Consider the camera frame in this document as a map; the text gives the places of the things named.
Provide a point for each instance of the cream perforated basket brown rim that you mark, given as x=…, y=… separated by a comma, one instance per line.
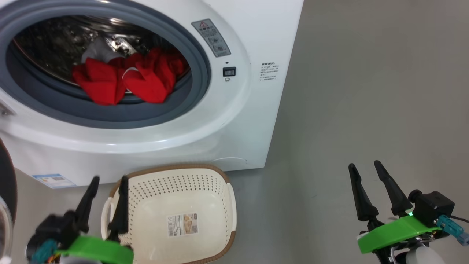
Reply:
x=183, y=190

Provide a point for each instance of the grey warning label sticker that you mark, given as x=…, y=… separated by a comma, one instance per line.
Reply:
x=211, y=38

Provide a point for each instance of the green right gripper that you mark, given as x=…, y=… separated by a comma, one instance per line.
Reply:
x=395, y=231

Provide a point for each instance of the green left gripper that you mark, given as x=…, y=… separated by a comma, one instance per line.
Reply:
x=99, y=251

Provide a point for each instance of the black door latch socket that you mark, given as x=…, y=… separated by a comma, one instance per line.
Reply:
x=229, y=71

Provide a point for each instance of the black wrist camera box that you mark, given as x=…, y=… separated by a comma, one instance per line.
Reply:
x=55, y=227
x=434, y=207

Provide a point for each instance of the stainless steel washing machine drum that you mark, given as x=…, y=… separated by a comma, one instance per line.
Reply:
x=55, y=44

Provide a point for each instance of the paper product label sticker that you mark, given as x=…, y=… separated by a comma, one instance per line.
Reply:
x=182, y=224

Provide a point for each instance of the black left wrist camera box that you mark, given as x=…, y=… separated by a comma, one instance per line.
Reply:
x=55, y=227

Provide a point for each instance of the white front-load washing machine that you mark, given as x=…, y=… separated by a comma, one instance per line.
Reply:
x=249, y=110

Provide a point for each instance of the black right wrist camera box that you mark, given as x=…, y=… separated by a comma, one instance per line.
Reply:
x=434, y=207

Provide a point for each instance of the black round glass washer door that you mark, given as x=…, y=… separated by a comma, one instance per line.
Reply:
x=6, y=183

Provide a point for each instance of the blue energy label sticker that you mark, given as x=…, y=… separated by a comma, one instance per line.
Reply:
x=54, y=180

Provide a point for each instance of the red and white garment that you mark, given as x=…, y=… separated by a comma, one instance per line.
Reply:
x=150, y=79

